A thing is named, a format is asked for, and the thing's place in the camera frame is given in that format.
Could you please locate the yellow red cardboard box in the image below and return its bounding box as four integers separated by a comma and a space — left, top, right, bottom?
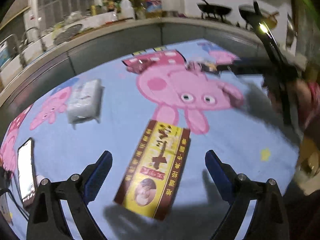
114, 120, 190, 220

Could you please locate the white tissue pack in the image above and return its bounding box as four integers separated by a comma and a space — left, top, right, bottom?
66, 79, 104, 128

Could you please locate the pink red snack wrapper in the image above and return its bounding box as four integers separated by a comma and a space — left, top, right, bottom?
122, 56, 160, 74

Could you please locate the orange white snack wrapper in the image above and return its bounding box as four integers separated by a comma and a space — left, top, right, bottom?
185, 61, 220, 76

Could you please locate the steel kitchen faucet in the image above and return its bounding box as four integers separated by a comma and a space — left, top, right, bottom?
0, 34, 27, 68

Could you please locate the person right hand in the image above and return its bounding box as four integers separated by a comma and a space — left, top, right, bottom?
262, 76, 319, 130

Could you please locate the black smartphone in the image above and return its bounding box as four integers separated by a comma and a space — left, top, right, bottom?
17, 138, 37, 208

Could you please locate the black wok right burner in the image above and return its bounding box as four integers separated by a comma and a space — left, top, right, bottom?
239, 4, 279, 29

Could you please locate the black wok burner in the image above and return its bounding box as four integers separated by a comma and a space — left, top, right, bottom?
197, 0, 232, 23
239, 4, 279, 29

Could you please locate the black wok left burner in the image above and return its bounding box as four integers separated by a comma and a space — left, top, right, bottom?
197, 0, 232, 23

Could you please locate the blue pig cartoon tablecloth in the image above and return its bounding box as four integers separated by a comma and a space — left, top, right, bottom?
1, 40, 298, 239

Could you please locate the yellow cooking oil bottle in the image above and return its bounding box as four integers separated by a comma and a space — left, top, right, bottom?
145, 0, 162, 18

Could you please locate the white plastic jug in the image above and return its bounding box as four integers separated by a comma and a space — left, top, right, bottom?
120, 0, 135, 20

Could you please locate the round glass pot lid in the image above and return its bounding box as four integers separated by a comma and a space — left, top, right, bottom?
53, 23, 83, 46

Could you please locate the black charger cable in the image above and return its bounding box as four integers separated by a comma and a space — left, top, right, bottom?
0, 187, 29, 221

